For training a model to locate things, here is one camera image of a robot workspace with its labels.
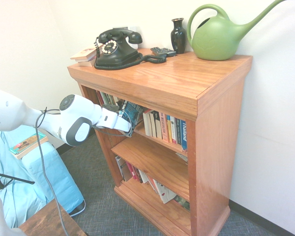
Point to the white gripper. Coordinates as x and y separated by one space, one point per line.
113 120

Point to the Darwin's Radio paperback book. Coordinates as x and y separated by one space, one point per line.
135 114

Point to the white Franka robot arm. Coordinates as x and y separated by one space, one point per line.
71 115

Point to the white paperback book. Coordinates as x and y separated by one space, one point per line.
148 123

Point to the green striped spine book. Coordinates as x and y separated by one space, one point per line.
110 98

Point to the black spine book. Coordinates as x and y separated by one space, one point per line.
156 124

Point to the dark red spine book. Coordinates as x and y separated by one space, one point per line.
100 97

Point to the salmon Washington book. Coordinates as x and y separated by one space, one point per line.
164 127

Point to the yellow spine book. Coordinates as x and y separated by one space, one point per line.
169 130

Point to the grey cover book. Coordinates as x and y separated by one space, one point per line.
123 169

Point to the dark blue spine book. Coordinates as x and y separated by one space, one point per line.
178 131

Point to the blue Thailand guide book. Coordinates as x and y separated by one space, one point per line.
184 135

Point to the dark green cover book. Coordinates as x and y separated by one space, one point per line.
182 202

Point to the teal cover paperback book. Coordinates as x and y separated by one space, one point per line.
27 145

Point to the thin white paperback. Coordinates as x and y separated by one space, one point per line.
143 176

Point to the loose paper cards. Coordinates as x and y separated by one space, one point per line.
182 156

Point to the black rotary telephone base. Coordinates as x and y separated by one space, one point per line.
120 55

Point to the black rotary telephone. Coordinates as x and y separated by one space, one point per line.
152 59

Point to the white illustrated paperback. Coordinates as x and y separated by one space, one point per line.
165 191

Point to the black remote control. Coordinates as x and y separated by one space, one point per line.
162 51

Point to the paperback with pink white cover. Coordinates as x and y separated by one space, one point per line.
84 52

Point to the wooden bookshelf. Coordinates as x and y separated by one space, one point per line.
211 123

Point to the black telephone handset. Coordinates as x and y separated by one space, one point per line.
127 34

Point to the blue covered seat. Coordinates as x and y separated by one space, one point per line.
39 177

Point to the black glossy vase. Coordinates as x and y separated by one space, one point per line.
178 37

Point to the dark wood table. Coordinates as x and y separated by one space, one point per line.
49 221

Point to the green plastic watering can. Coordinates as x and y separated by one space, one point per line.
216 39

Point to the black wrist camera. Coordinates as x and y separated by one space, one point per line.
110 108

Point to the black camera tripod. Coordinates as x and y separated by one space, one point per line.
12 177

